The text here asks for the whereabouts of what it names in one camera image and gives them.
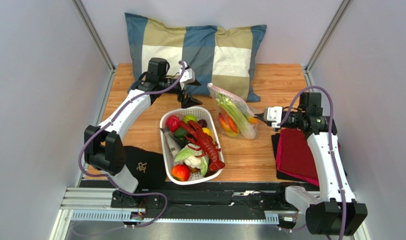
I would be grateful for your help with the grey toy fish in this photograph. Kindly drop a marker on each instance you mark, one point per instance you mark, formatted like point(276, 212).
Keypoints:
point(171, 146)

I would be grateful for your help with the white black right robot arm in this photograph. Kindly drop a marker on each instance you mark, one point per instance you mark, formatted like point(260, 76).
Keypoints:
point(336, 211)

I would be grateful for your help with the green orange mango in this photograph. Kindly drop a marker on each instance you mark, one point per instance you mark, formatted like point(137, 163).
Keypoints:
point(252, 120)

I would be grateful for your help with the red toy lobster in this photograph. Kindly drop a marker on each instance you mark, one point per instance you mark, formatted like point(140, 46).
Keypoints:
point(204, 142)

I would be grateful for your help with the black cap with logo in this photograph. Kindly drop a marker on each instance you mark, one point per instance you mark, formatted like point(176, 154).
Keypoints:
point(147, 167)

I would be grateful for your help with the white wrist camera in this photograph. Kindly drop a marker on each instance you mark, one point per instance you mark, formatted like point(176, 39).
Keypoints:
point(273, 116)
point(186, 77)

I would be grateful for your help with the green cabbage leaf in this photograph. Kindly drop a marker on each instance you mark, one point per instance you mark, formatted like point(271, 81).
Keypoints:
point(187, 154)

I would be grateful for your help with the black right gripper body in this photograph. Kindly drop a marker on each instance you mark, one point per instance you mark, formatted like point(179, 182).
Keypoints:
point(288, 123)

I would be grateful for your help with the clear pink zip top bag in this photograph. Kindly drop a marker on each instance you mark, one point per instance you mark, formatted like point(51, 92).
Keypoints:
point(234, 111)

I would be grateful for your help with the yellow green lemon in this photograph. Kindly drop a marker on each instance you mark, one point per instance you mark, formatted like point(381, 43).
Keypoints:
point(232, 134)

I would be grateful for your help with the red apple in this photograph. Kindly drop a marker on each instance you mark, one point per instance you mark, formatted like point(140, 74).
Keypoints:
point(173, 123)

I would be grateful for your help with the green pear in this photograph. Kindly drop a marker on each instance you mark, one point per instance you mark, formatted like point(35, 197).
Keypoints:
point(189, 117)

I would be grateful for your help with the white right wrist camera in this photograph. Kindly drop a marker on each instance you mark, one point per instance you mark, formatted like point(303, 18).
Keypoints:
point(273, 116)

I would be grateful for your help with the yellow bell pepper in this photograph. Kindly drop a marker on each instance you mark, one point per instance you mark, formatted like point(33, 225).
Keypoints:
point(207, 131)

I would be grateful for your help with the small orange fruit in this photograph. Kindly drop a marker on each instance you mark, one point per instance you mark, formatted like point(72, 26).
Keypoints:
point(181, 173)

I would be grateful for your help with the white cauliflower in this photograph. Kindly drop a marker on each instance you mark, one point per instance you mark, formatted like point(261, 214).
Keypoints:
point(197, 163)

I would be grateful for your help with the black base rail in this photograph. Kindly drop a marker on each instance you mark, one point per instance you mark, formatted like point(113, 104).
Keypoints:
point(210, 202)

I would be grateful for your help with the dark purple fruit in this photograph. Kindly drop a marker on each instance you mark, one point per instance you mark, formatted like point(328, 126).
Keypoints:
point(202, 123)

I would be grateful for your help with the checkered blue beige pillow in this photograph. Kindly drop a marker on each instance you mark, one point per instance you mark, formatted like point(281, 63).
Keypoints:
point(224, 57)

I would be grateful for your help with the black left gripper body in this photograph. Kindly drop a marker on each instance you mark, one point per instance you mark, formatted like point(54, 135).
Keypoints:
point(176, 89)

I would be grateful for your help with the orange carrot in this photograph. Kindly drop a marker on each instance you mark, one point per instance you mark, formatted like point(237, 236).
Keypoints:
point(230, 122)

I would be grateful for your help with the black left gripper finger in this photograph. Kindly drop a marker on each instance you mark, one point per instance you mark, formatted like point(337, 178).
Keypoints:
point(194, 82)
point(188, 101)

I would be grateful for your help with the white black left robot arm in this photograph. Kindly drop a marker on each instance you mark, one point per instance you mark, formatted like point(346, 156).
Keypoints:
point(103, 147)

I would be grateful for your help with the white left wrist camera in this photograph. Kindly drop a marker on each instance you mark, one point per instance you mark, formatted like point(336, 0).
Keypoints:
point(186, 77)

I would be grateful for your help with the green celery stalk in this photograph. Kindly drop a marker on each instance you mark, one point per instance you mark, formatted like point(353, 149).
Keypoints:
point(236, 116)

